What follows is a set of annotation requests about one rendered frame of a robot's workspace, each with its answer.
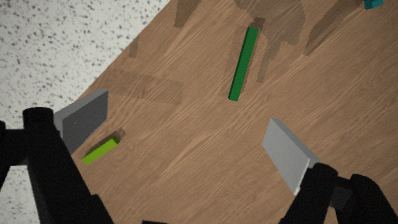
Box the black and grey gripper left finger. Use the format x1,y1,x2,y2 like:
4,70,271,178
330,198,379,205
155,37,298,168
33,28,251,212
0,88,114,224

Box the turquoise rod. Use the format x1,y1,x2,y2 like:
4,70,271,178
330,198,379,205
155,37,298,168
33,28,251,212
364,0,383,10

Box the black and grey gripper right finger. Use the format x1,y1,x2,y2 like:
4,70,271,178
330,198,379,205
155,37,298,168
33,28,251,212
262,118,398,224

